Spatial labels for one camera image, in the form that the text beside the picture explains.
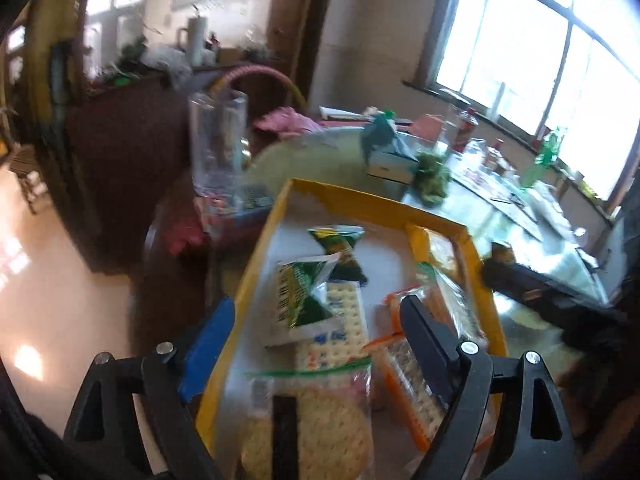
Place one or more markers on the dark wooden cabinet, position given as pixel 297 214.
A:
pixel 130 160

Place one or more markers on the green plastic bottle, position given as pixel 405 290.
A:
pixel 545 152

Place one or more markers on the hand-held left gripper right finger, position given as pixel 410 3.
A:
pixel 430 345

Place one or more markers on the red lidded jar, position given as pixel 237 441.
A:
pixel 495 152

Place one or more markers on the white yellow waffle cracker pack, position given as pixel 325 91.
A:
pixel 340 320

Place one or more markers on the tall white mug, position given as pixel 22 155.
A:
pixel 197 40

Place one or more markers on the round crackers zip bag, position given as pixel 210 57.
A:
pixel 325 420

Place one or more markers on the green leafy bundle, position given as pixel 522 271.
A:
pixel 430 177

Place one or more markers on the green snack packet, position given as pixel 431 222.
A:
pixel 300 295
pixel 335 240

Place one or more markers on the clear cracker packet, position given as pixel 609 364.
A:
pixel 450 300

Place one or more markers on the multicoloured hoop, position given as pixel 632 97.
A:
pixel 250 71

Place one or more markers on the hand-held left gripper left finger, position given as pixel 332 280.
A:
pixel 207 350

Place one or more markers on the green plant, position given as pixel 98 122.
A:
pixel 125 57

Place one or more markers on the red pink wrapper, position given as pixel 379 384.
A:
pixel 182 232

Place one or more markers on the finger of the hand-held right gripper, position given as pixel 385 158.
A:
pixel 520 285

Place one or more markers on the pink cloth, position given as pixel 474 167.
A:
pixel 287 122

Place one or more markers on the teal tissue box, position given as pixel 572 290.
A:
pixel 390 165

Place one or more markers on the brown wooden door frame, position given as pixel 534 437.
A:
pixel 300 20

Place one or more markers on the clear glass tumbler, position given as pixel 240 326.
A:
pixel 217 145

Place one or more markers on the yellow snack packet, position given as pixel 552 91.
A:
pixel 435 250

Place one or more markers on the red-capped glass jar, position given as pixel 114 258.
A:
pixel 467 127

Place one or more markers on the white booklet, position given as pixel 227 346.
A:
pixel 342 112

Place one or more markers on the barred window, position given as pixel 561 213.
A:
pixel 500 35

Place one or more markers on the red patterned packet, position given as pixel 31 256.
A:
pixel 230 207

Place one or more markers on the yellow tray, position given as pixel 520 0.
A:
pixel 360 204

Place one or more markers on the orange cracker packet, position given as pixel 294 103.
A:
pixel 410 390

